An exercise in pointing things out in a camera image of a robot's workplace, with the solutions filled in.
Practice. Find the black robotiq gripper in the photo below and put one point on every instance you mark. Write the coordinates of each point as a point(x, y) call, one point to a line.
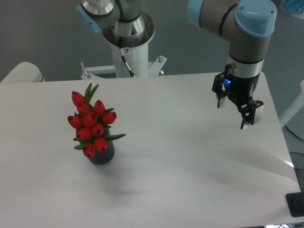
point(240, 92)

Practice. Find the red tulip bouquet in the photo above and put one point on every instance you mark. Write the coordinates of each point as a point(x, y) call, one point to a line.
point(92, 122)

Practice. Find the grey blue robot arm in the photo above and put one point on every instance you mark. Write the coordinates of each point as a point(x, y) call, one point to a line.
point(246, 24)

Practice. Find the dark grey ribbed vase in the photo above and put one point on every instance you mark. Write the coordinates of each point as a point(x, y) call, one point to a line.
point(100, 157)

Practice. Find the black device at table edge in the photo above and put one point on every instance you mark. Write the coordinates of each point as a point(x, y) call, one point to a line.
point(295, 203)

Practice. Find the blue plastic bag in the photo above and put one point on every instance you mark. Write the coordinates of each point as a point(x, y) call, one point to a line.
point(294, 8)

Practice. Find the white rounded furniture piece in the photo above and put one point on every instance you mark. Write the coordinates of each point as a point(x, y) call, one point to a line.
point(24, 72)

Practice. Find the white table leg frame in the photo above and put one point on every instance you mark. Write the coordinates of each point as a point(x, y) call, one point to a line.
point(293, 108)

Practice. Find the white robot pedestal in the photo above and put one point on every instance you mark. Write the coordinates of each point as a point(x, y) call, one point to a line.
point(129, 42)

